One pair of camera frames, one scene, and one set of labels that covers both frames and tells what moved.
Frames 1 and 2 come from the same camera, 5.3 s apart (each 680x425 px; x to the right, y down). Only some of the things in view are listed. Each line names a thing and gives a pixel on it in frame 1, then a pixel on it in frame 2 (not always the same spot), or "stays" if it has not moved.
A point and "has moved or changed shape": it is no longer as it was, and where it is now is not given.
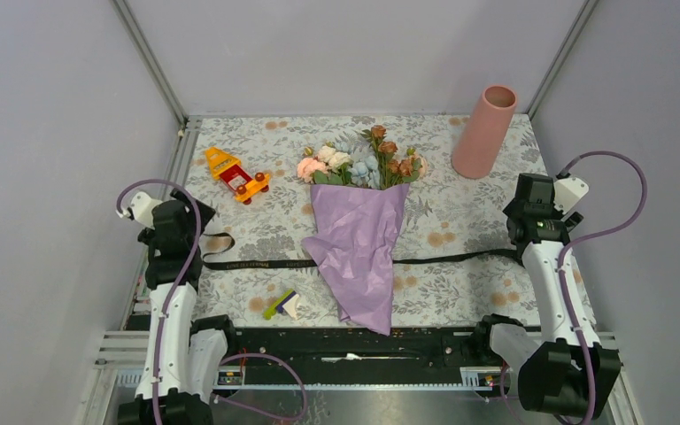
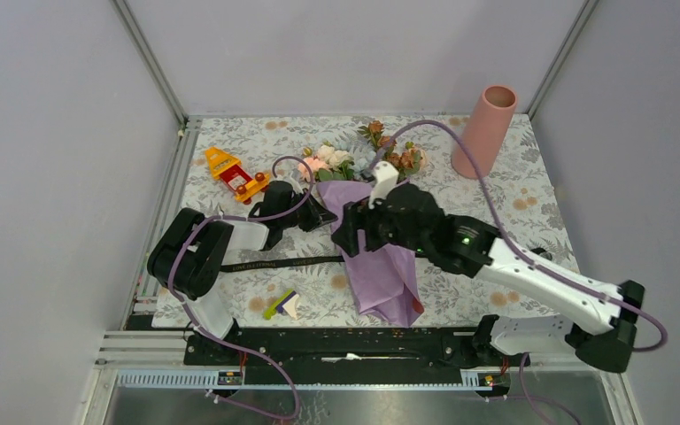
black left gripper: x=189 y=204 to x=317 y=214
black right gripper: x=572 y=220 to x=358 y=215
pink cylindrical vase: x=476 y=146 stays
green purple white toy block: x=288 y=303 stays
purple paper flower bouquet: x=359 y=195 has moved or changed shape
